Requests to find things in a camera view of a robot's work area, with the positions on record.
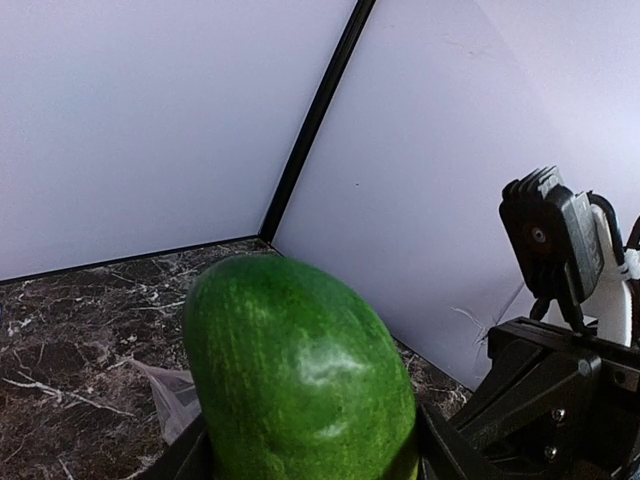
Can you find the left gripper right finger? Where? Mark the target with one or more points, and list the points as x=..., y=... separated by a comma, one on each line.
x=445, y=454

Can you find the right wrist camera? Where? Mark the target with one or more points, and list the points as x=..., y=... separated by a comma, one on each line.
x=573, y=260

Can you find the clear dotted zip top bag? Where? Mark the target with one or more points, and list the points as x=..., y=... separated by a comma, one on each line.
x=175, y=398

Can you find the green orange toy mango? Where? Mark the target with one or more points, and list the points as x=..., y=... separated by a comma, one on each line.
x=296, y=375

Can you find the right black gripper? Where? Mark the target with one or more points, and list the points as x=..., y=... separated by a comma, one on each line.
x=554, y=405

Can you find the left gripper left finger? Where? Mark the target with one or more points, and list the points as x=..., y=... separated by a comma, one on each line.
x=189, y=457

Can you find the right black frame post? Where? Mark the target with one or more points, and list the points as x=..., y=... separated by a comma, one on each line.
x=314, y=118

